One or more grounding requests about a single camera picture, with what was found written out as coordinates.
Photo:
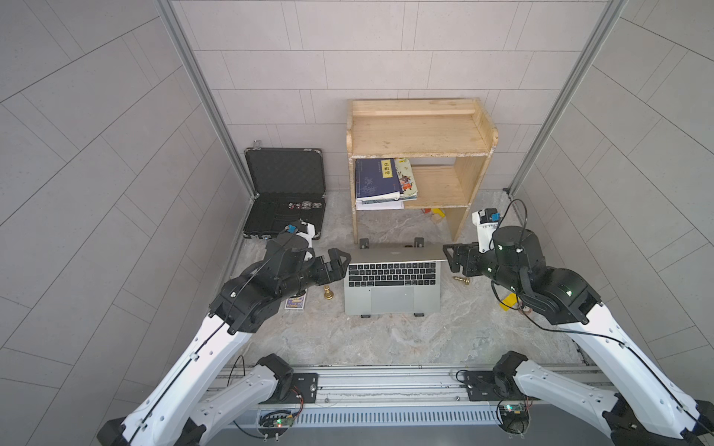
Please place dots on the left green circuit board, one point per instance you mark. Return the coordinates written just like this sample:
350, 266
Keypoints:
281, 419

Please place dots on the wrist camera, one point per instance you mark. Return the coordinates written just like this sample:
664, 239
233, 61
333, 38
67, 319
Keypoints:
302, 230
486, 221

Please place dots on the right green circuit board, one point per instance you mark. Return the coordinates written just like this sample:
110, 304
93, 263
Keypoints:
510, 413

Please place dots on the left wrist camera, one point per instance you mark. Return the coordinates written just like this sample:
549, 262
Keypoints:
302, 230

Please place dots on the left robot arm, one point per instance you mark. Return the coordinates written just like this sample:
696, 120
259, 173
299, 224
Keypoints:
178, 412

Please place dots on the silver laptop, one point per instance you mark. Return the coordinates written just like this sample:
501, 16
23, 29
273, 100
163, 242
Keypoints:
392, 281

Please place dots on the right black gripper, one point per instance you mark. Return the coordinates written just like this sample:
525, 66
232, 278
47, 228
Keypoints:
471, 256

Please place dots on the colourful illustrated book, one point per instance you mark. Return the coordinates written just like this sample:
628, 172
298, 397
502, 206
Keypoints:
406, 177

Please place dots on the green circuit board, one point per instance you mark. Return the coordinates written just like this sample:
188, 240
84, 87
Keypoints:
281, 419
510, 413

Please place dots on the wooden shelf unit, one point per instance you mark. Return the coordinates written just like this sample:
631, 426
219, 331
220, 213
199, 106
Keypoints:
458, 128

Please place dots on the white book stack bottom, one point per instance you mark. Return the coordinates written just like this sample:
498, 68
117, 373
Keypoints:
376, 206

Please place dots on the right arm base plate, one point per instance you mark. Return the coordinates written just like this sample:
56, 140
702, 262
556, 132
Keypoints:
489, 386

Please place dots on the yellow plastic block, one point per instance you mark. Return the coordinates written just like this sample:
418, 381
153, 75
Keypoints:
511, 302

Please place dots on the aluminium mounting rail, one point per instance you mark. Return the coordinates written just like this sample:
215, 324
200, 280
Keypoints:
411, 385

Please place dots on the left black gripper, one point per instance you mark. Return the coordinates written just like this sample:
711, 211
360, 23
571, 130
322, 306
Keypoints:
323, 268

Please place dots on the black foam-lined briefcase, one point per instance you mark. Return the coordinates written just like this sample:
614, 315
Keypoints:
281, 176

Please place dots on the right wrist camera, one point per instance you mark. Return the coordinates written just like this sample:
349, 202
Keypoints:
486, 221

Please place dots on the red yellow toy under shelf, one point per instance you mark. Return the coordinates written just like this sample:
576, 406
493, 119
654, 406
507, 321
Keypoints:
436, 214

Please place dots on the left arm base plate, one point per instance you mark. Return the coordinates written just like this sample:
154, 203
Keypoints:
301, 389

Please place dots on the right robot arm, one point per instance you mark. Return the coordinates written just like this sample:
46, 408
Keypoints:
644, 408

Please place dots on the purple card box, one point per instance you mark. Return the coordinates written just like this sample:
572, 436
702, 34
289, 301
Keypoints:
296, 303

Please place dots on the brass chess-like piece left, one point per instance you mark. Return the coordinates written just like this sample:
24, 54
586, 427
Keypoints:
328, 293

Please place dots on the blue book yellow label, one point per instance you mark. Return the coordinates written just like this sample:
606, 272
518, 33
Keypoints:
376, 180

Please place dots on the black folding laptop stand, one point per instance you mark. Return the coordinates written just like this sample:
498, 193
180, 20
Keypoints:
390, 243

